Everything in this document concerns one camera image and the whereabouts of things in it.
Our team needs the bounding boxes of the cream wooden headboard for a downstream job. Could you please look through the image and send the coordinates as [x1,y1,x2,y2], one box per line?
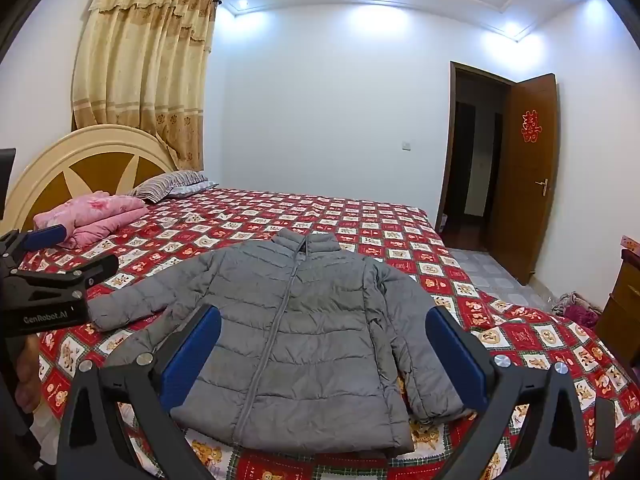
[0,125,178,233]

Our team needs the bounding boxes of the red printed blanket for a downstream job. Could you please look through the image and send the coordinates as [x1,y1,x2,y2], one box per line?
[30,187,640,480]

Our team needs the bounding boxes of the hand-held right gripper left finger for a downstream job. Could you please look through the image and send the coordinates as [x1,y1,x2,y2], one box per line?
[56,304,222,480]

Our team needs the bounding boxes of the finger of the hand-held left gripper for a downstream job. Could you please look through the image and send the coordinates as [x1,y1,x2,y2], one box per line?
[0,224,70,261]
[5,254,120,306]

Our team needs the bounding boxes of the brown wooden door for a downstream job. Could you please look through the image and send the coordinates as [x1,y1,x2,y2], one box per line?
[489,74,558,286]

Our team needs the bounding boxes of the pink and purple clothes pile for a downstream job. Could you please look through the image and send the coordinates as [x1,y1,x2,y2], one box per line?
[550,291,601,330]

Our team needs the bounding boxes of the pink folded quilt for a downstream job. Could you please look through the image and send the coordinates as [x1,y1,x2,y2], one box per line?
[32,191,150,250]

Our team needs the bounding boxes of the striped pillow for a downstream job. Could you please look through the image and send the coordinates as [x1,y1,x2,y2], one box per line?
[127,170,219,204]

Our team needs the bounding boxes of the beige patterned curtain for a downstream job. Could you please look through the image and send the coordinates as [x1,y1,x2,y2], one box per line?
[71,0,221,171]

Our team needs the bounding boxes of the grey puffer jacket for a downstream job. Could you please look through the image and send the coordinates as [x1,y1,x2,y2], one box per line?
[87,227,476,458]

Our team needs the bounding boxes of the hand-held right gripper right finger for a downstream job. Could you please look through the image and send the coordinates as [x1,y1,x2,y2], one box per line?
[425,305,601,480]

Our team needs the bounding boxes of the brown wooden cabinet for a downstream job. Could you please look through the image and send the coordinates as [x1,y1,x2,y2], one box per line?
[595,247,640,366]

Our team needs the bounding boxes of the person's left hand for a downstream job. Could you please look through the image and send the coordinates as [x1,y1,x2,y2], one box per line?
[12,332,45,413]

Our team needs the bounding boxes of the red paper door decoration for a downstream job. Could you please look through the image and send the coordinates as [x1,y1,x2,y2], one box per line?
[520,108,543,145]

